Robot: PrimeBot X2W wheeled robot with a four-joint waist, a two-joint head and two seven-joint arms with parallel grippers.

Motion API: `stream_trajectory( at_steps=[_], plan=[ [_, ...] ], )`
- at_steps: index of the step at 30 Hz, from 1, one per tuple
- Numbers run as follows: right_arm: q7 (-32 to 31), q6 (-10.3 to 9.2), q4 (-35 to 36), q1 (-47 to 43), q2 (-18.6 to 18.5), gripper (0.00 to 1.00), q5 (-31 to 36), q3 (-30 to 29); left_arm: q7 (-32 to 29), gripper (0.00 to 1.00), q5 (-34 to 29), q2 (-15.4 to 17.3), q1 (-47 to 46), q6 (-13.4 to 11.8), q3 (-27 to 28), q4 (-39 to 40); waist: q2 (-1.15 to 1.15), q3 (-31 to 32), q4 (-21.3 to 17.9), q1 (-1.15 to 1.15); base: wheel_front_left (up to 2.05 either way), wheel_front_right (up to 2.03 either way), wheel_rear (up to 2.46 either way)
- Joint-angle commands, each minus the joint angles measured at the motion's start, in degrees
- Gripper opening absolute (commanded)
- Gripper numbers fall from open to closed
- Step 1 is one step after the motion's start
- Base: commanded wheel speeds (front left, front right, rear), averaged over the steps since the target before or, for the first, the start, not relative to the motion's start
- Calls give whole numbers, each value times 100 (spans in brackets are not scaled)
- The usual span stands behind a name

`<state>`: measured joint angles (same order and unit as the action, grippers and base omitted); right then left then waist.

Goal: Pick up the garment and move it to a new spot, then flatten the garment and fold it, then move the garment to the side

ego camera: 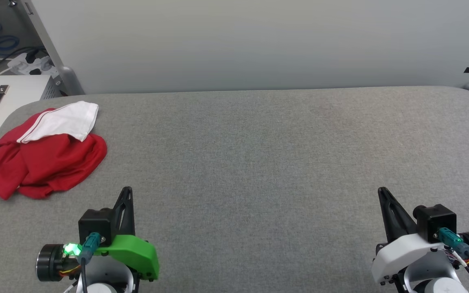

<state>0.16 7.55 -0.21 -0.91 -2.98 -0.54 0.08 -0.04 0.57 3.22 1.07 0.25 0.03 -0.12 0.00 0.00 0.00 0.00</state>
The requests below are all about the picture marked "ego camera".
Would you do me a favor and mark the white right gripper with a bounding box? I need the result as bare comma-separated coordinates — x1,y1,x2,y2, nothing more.
371,188,443,284

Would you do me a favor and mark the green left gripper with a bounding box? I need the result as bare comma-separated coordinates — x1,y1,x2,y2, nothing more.
103,187,160,281

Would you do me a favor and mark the red white short-sleeve shirt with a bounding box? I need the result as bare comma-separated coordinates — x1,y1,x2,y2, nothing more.
0,101,108,201

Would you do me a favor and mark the white equipment case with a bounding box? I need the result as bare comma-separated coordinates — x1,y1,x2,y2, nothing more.
0,74,62,161

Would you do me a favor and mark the white power strip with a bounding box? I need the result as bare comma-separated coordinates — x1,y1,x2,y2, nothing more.
7,53,58,76

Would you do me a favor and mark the teal left camera connector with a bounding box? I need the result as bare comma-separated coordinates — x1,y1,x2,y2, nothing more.
81,232,101,262

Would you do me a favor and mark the teal camera connector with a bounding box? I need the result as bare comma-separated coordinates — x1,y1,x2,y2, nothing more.
81,232,101,262
438,228,469,257

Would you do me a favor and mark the teal right camera connector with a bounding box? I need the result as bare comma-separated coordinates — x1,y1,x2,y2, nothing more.
438,228,469,257

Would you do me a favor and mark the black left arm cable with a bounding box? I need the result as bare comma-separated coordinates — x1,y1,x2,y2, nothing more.
79,256,90,293

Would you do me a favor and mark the grey metal frame post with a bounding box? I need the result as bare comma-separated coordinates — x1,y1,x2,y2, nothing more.
15,0,85,96

